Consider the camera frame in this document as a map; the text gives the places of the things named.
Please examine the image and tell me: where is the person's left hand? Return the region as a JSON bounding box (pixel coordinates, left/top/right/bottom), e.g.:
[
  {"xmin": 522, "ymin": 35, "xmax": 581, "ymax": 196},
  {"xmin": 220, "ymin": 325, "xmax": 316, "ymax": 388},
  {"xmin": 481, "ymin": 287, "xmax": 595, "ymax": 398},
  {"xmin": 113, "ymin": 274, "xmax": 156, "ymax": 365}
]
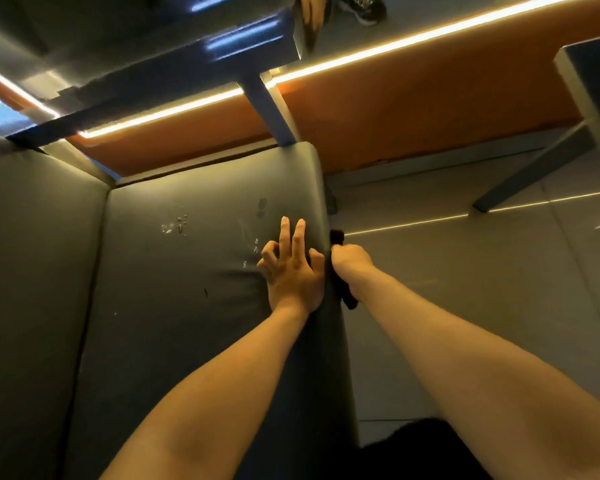
[{"xmin": 256, "ymin": 217, "xmax": 327, "ymax": 316}]

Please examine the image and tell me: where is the person's right hand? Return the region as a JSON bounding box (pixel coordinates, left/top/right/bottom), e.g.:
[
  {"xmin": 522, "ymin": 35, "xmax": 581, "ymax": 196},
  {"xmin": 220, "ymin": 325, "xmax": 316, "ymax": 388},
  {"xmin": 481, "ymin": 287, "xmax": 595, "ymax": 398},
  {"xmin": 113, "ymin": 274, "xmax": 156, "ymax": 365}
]
[{"xmin": 330, "ymin": 243, "xmax": 376, "ymax": 295}]

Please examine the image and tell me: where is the dark cleaning cloth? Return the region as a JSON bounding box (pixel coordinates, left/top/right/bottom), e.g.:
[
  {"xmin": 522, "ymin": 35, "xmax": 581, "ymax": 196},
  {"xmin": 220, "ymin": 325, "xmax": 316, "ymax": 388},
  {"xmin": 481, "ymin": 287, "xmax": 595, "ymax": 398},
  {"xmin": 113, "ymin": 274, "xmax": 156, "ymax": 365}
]
[{"xmin": 328, "ymin": 229, "xmax": 360, "ymax": 311}]

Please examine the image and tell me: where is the person's right forearm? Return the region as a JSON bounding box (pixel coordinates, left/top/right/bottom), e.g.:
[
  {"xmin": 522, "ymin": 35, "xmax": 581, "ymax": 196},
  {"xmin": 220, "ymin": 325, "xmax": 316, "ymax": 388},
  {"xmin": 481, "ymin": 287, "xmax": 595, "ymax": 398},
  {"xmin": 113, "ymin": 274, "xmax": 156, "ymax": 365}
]
[{"xmin": 354, "ymin": 267, "xmax": 600, "ymax": 480}]

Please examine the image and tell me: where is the person's left forearm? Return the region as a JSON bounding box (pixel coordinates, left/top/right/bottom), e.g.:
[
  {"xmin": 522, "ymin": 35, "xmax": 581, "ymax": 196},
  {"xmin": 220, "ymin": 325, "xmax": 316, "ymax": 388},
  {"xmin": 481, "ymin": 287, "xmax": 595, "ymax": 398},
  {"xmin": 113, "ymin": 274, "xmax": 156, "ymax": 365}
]
[{"xmin": 100, "ymin": 302, "xmax": 311, "ymax": 480}]

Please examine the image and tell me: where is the grey leather seat cushion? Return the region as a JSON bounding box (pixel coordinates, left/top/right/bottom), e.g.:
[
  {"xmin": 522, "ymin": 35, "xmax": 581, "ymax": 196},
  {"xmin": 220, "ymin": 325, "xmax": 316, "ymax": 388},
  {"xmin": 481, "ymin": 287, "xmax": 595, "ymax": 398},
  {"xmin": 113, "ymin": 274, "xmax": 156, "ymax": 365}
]
[{"xmin": 62, "ymin": 141, "xmax": 360, "ymax": 480}]

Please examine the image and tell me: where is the blue-grey table leg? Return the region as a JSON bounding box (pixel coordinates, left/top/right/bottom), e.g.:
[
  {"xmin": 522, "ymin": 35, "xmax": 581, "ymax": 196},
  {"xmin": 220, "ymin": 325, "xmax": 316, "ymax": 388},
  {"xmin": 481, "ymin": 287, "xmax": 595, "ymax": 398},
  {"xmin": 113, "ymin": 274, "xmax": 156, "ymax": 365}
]
[{"xmin": 237, "ymin": 71, "xmax": 301, "ymax": 147}]

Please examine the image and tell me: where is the orange bench base panel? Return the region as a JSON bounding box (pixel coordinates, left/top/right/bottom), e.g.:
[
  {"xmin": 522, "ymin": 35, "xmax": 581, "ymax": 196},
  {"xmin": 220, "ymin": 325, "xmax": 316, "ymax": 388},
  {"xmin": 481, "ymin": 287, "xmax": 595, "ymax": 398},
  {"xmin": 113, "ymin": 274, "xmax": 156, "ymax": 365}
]
[{"xmin": 67, "ymin": 0, "xmax": 600, "ymax": 178}]

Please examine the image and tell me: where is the long glowing light strip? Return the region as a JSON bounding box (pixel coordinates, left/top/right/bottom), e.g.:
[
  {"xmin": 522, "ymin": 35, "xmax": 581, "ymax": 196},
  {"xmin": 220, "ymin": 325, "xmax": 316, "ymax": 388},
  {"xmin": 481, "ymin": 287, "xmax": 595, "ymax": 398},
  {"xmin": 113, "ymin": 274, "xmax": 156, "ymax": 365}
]
[{"xmin": 77, "ymin": 0, "xmax": 590, "ymax": 140}]

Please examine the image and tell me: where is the person's black clothing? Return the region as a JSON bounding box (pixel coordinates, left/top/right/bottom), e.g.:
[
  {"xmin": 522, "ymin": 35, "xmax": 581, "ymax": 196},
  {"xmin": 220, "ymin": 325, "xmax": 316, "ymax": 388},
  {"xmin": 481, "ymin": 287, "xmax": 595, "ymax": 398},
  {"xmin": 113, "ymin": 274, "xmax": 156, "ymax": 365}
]
[{"xmin": 325, "ymin": 417, "xmax": 492, "ymax": 480}]

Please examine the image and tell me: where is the slanted grey table leg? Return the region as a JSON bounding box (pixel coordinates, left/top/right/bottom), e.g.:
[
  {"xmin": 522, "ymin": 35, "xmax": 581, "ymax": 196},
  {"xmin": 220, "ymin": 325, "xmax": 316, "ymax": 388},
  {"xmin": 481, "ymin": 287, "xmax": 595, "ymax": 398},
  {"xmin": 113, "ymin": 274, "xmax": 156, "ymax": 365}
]
[{"xmin": 472, "ymin": 122, "xmax": 597, "ymax": 213}]

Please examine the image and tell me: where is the grey leather back cushion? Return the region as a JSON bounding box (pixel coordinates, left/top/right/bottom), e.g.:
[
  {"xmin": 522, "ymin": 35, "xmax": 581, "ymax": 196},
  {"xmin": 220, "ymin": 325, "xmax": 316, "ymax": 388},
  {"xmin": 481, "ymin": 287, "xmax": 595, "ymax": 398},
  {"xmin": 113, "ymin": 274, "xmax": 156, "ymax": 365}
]
[{"xmin": 0, "ymin": 129, "xmax": 112, "ymax": 480}]

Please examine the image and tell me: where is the dark glossy table top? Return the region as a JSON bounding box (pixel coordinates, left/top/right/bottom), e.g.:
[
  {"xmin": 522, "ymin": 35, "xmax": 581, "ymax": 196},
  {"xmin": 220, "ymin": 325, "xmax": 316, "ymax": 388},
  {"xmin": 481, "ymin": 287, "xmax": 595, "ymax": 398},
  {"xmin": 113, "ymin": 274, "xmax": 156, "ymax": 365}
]
[{"xmin": 0, "ymin": 0, "xmax": 307, "ymax": 148}]

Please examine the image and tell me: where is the black sneaker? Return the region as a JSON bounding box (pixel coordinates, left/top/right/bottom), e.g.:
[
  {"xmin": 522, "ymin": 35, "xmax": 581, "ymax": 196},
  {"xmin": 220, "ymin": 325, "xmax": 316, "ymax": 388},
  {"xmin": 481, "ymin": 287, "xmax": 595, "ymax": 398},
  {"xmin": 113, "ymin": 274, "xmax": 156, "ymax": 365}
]
[{"xmin": 337, "ymin": 0, "xmax": 388, "ymax": 27}]

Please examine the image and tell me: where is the short glowing light strip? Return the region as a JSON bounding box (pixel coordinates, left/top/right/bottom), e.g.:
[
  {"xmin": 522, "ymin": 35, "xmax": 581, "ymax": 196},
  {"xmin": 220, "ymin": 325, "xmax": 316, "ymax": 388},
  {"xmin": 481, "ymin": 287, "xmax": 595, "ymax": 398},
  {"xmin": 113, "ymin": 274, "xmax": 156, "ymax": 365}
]
[{"xmin": 0, "ymin": 60, "xmax": 61, "ymax": 120}]

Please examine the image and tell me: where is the dark table with pale edge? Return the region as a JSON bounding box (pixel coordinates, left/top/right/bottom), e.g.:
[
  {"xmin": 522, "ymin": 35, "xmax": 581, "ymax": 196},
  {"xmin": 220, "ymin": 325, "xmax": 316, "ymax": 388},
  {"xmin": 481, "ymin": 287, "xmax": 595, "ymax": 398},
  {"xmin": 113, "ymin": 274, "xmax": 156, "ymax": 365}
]
[{"xmin": 553, "ymin": 32, "xmax": 600, "ymax": 166}]

